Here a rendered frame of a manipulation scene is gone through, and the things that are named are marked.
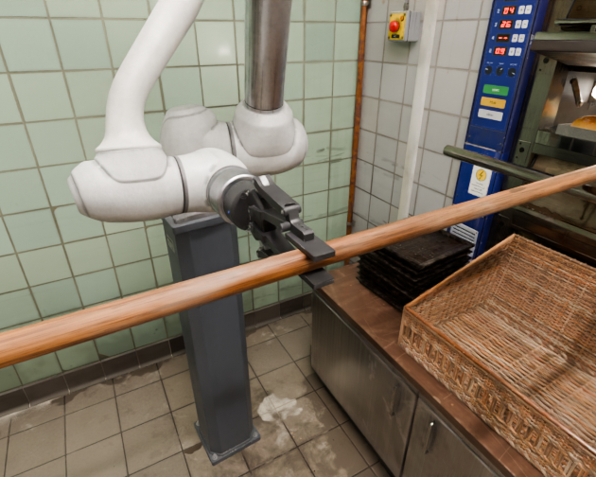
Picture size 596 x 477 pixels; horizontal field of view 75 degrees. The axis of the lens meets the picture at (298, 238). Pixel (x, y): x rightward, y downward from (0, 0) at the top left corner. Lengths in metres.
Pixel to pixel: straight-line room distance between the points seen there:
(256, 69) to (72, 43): 0.79
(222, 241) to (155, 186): 0.49
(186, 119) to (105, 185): 0.42
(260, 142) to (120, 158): 0.45
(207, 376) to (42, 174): 0.92
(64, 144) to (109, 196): 0.99
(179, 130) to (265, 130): 0.21
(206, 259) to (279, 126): 0.42
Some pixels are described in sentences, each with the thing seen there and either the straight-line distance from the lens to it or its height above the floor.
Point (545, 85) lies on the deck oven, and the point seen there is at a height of 1.30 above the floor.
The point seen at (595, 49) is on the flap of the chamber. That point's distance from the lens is 1.20.
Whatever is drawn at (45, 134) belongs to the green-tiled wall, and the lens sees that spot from 1.64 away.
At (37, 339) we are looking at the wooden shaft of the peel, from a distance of 0.42.
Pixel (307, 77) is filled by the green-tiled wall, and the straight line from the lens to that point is 1.86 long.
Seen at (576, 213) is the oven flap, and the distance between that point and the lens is 1.39.
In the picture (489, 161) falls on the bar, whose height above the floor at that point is 1.17.
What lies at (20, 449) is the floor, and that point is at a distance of 2.05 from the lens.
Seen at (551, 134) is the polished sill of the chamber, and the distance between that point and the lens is 1.41.
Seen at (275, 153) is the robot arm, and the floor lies 1.16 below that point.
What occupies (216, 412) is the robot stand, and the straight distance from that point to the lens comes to 1.53.
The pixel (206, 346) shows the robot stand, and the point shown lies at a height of 0.57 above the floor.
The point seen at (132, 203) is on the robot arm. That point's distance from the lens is 0.67.
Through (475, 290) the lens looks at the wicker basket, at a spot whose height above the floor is 0.68.
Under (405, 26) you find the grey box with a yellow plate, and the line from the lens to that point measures 1.70.
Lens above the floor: 1.44
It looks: 28 degrees down
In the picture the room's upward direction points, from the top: straight up
